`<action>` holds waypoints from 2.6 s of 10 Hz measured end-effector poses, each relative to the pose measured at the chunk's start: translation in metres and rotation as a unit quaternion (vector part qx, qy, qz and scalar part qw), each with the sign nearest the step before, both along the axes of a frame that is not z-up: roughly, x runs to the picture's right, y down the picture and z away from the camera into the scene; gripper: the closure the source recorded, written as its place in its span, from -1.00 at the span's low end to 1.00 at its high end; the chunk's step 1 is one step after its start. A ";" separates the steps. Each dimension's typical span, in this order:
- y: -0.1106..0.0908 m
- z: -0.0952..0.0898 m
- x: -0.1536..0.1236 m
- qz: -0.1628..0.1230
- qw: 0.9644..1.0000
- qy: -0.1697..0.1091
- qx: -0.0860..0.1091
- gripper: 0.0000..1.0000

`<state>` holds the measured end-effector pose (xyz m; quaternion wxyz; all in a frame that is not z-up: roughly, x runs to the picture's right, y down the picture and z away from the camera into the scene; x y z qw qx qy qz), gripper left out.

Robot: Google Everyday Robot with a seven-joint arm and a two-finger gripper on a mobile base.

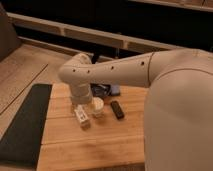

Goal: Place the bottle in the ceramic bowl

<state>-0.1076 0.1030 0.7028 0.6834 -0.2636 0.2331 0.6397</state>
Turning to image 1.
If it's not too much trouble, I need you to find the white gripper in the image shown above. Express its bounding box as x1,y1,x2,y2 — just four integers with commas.
74,105,90,128

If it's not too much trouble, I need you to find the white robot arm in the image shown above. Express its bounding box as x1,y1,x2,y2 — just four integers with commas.
59,48,213,171

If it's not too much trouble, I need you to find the black remote control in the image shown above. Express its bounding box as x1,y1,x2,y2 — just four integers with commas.
110,101,124,119

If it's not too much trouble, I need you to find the wooden table board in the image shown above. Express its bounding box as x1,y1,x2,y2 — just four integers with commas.
37,84,147,171

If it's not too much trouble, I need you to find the dark grey floor mat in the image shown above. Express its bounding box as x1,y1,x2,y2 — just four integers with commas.
0,84,52,167

